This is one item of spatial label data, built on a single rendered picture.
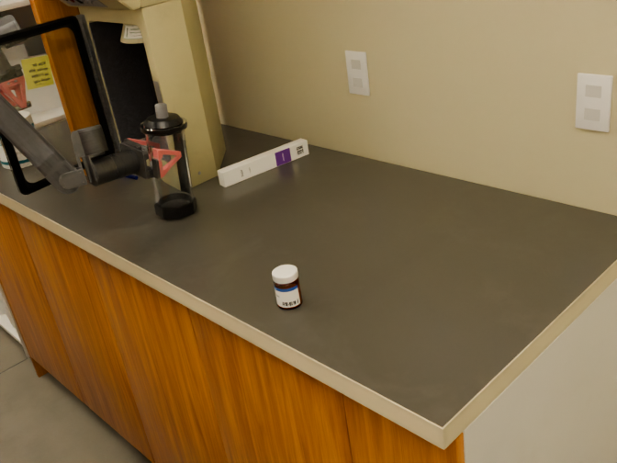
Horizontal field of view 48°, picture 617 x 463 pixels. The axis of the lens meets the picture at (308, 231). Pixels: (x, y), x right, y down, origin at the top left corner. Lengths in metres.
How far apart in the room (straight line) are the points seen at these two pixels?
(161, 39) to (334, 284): 0.78
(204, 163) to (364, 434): 0.94
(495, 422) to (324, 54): 1.13
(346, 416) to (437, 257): 0.37
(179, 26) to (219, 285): 0.70
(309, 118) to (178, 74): 0.44
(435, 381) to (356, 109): 0.99
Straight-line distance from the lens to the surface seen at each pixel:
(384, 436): 1.18
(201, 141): 1.86
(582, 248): 1.42
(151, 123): 1.64
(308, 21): 1.94
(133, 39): 1.86
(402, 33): 1.73
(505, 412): 1.16
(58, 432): 2.72
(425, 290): 1.28
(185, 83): 1.81
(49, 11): 2.04
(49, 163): 1.58
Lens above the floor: 1.64
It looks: 27 degrees down
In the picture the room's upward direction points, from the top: 9 degrees counter-clockwise
